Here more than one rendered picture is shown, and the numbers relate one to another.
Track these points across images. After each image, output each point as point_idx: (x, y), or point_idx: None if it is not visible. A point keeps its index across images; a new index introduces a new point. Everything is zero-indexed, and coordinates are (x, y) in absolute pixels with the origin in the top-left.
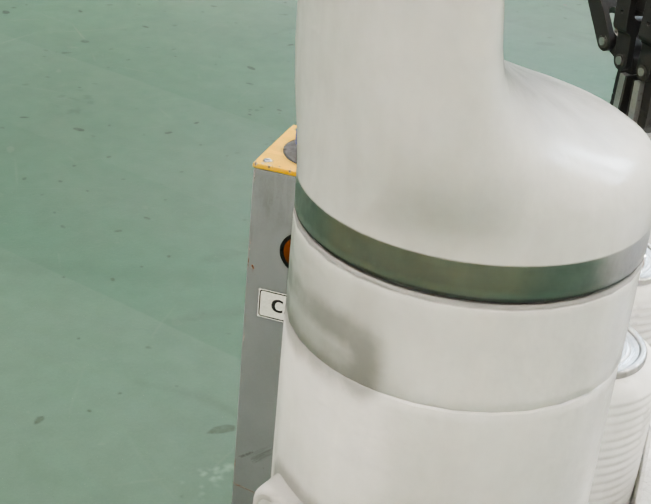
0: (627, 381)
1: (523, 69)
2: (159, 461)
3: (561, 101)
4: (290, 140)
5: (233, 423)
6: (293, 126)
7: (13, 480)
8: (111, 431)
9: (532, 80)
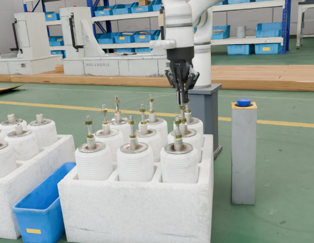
0: None
1: (197, 35)
2: (289, 210)
3: (194, 34)
4: (253, 105)
5: (281, 224)
6: (256, 107)
7: None
8: (309, 215)
9: (196, 34)
